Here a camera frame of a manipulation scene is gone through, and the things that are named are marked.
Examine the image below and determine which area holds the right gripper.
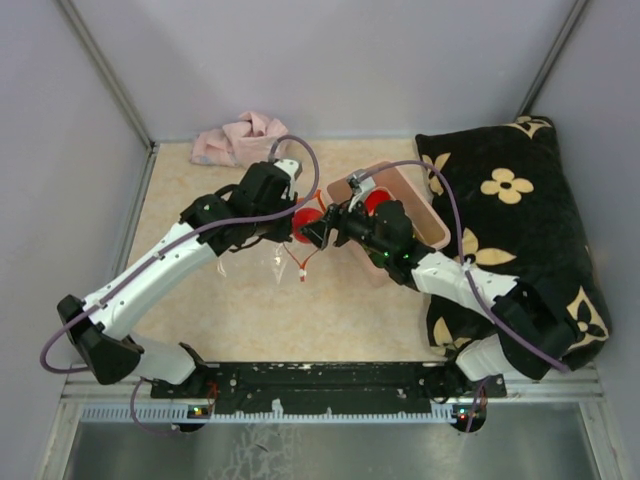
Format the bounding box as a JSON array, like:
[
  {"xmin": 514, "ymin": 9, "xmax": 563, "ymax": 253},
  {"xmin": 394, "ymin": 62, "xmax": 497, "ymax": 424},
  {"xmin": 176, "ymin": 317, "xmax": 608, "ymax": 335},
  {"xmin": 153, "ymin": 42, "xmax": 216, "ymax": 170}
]
[{"xmin": 298, "ymin": 193, "xmax": 392, "ymax": 257}]

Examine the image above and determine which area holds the small red apple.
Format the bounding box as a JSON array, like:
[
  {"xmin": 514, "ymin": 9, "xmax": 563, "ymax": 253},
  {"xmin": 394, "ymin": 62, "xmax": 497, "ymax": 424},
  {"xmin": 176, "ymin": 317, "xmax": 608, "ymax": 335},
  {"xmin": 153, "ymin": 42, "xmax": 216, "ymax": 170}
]
[{"xmin": 292, "ymin": 207, "xmax": 324, "ymax": 244}]

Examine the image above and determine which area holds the clear zip top bag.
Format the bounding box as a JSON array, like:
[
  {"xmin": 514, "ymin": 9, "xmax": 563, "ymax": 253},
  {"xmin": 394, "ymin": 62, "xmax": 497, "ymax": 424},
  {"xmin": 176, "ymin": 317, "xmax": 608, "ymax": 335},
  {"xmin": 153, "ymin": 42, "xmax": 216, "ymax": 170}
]
[{"xmin": 214, "ymin": 192, "xmax": 329, "ymax": 284}]

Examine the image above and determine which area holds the pink plastic bin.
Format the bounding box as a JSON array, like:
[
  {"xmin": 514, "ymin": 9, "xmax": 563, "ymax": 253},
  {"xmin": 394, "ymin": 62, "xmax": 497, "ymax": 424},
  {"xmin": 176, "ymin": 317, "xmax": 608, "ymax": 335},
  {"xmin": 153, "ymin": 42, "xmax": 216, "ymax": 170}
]
[{"xmin": 326, "ymin": 161, "xmax": 451, "ymax": 288}]

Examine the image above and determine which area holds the large red apple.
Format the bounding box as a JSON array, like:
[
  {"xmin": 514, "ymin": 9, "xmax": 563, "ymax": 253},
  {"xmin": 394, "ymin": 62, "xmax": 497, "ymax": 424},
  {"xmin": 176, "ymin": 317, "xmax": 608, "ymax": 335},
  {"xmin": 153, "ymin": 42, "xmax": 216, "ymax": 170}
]
[{"xmin": 364, "ymin": 188, "xmax": 395, "ymax": 216}]

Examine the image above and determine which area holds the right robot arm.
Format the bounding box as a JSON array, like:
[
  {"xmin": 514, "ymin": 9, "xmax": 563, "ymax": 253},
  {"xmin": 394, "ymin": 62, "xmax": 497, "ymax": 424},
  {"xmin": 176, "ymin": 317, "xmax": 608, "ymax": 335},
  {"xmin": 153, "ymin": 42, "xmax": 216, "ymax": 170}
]
[{"xmin": 301, "ymin": 200, "xmax": 578, "ymax": 396}]

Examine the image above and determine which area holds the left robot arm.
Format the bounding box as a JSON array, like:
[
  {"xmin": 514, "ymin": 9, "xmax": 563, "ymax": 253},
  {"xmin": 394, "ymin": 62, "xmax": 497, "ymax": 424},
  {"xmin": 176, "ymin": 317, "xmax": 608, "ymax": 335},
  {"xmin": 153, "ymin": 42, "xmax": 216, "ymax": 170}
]
[{"xmin": 57, "ymin": 159, "xmax": 302, "ymax": 397}]

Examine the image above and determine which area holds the pink crumpled cloth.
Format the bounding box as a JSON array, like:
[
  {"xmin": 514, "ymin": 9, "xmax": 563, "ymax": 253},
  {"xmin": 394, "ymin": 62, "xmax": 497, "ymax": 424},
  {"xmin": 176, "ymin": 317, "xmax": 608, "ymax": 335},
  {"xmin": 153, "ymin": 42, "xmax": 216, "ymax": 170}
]
[{"xmin": 190, "ymin": 111, "xmax": 289, "ymax": 168}]

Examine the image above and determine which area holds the black floral cushion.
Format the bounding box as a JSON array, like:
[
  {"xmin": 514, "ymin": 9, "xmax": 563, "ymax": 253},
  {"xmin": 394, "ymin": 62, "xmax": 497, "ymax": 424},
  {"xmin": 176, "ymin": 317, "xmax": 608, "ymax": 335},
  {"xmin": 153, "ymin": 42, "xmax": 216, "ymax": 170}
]
[{"xmin": 415, "ymin": 116, "xmax": 612, "ymax": 370}]

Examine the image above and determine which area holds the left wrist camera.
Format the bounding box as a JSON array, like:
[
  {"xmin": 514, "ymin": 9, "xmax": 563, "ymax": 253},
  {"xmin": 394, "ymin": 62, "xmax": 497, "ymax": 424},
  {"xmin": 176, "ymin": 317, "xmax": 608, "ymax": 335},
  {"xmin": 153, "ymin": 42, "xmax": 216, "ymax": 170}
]
[{"xmin": 267, "ymin": 159, "xmax": 303, "ymax": 188}]

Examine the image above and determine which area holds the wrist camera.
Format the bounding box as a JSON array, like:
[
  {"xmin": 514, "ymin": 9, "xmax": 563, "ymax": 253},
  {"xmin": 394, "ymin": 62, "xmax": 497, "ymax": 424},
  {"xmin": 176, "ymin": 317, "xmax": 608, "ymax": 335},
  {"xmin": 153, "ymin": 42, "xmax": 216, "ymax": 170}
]
[
  {"xmin": 346, "ymin": 169, "xmax": 377, "ymax": 212},
  {"xmin": 267, "ymin": 159, "xmax": 303, "ymax": 188}
]

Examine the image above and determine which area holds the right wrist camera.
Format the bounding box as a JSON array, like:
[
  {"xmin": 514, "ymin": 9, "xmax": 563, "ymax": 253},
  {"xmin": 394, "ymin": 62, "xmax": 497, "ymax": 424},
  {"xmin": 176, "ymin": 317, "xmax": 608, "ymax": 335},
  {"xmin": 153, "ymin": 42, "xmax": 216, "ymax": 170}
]
[{"xmin": 346, "ymin": 169, "xmax": 377, "ymax": 212}]

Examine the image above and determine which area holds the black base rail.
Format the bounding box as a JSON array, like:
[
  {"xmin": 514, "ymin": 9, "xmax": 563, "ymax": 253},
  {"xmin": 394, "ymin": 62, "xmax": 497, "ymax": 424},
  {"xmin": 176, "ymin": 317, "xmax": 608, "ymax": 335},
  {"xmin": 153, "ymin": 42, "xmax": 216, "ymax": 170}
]
[{"xmin": 151, "ymin": 362, "xmax": 480, "ymax": 415}]

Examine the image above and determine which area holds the right metal frame post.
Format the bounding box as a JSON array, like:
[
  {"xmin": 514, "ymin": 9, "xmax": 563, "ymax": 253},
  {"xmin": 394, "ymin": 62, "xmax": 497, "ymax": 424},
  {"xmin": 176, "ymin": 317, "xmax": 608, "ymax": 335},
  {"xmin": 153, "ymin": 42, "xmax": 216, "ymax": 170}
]
[{"xmin": 515, "ymin": 0, "xmax": 591, "ymax": 118}]

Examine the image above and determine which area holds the metal frame post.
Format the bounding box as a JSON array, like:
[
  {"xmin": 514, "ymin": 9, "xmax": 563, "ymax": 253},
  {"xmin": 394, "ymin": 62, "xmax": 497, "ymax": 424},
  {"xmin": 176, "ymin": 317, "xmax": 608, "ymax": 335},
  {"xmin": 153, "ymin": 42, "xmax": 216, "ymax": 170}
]
[
  {"xmin": 515, "ymin": 0, "xmax": 591, "ymax": 118},
  {"xmin": 53, "ymin": 0, "xmax": 155, "ymax": 150}
]

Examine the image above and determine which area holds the left metal frame post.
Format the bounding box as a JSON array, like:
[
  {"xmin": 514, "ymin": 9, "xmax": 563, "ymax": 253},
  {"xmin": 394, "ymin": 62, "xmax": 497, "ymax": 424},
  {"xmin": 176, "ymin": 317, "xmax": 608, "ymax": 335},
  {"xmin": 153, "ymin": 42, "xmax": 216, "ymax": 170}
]
[{"xmin": 53, "ymin": 0, "xmax": 155, "ymax": 150}]

